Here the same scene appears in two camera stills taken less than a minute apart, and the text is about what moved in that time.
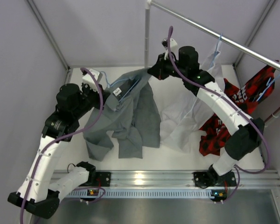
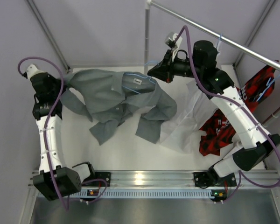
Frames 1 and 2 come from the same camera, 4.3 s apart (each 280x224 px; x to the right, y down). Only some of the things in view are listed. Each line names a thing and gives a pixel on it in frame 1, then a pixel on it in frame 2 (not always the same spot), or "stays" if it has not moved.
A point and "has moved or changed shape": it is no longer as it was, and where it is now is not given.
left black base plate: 104,178 stays
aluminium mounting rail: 182,178 stays
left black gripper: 96,94 to 53,79
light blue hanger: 129,79 to 137,83
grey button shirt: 130,115 has moved or changed shape
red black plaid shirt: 247,93 stays
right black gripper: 158,69 stays
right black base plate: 206,179 stays
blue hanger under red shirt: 269,85 stays
